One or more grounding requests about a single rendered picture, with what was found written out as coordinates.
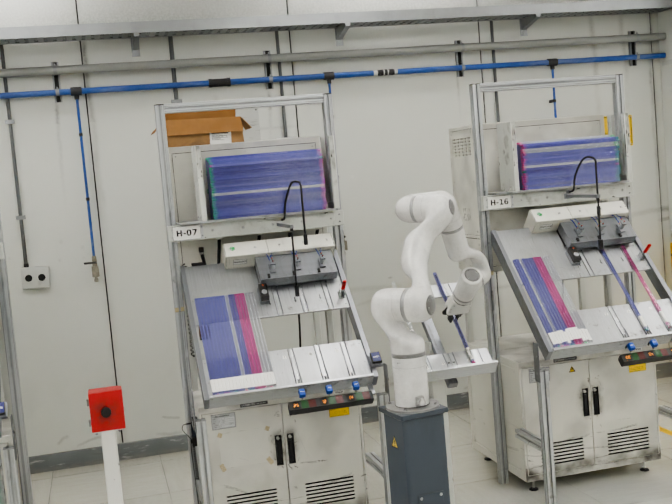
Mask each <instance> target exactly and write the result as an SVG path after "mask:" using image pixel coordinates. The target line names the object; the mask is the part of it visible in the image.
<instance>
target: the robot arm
mask: <svg viewBox="0 0 672 504"><path fill-rule="evenodd" d="M395 213H396V215H397V217H398V218H399V219H400V220H402V221H404V222H408V223H418V222H422V223H421V224H420V225H419V226H418V227H416V228H415V229H414V230H413V231H411V232H410V233H409V234H408V235H407V237H406V239H405V241H404V245H403V249H402V254H401V267H402V270H403V271H404V273H405V274H406V275H407V276H408V277H409V278H410V279H411V280H412V286H411V287H410V288H386V289H381V290H379V291H377V292H376V293H375V294H374V296H373V298H372V300H371V312H372V315H373V317H374V319H375V321H376V322H377V324H378V325H379V326H380V327H381V329H382V330H383V331H384V332H385V334H386V335H387V337H388V339H389V341H390V346H391V356H392V368H393V380H394V392H395V401H392V402H388V404H387V405H386V410H387V411H389V412H391V413H397V414H416V413H423V412H428V411H432V410H435V409H437V408H438V407H439V406H440V403H439V401H438V400H436V399H432V398H429V390H428V377H427V365H426V352H425V343H424V340H423V338H422V337H421V336H420V335H418V334H416V333H414V332H412V331H411V330H410V329H408V328H407V327H406V326H405V325H404V324H403V322H424V321H427V320H429V319H430V318H431V317H432V316H433V314H434V312H435V308H436V302H435V298H434V294H433V291H432V289H431V286H430V282H429V278H428V262H429V257H430V252H431V247H432V244H433V242H434V241H435V239H436V238H437V237H438V236H439V235H440V234H441V235H442V238H443V241H444V245H445V248H446V251H447V254H448V257H449V258H450V259H451V260H452V261H454V262H458V261H462V260H465V259H469V258H470V260H471V262H472V264H473V267H467V268H465V269H463V271H462V273H461V275H460V277H459V280H458V282H457V284H456V286H455V289H454V291H453V294H452V295H451V296H450V297H449V298H448V299H447V301H446V303H445V305H444V308H445V309H444V310H443V311H442V314H443V315H447V316H448V317H447V319H448V321H449V322H450V323H452V321H453V315H455V317H456V319H457V320H458V318H459V317H461V315H462V314H465V313H468V312H469V311H470V309H471V306H472V300H473V298H474V296H475V294H476V292H477V291H478V290H479V289H480V288H481V287H482V286H483V285H484V284H486V283H487V282H488V281H489V280H490V278H491V271H490V267H489V264H488V261H487V259H486V257H485V255H484V254H483V253H482V252H480V251H478V250H476V249H473V248H471V247H469V245H468V242H467V238H466V234H465V230H464V227H463V223H462V219H461V216H460V212H459V208H458V205H457V202H456V200H455V198H454V197H453V196H452V195H451V194H450V193H448V192H446V191H434V192H427V193H418V194H412V195H407V196H404V197H402V198H401V199H400V200H399V201H398V202H397V203H396V206H395Z"/></svg>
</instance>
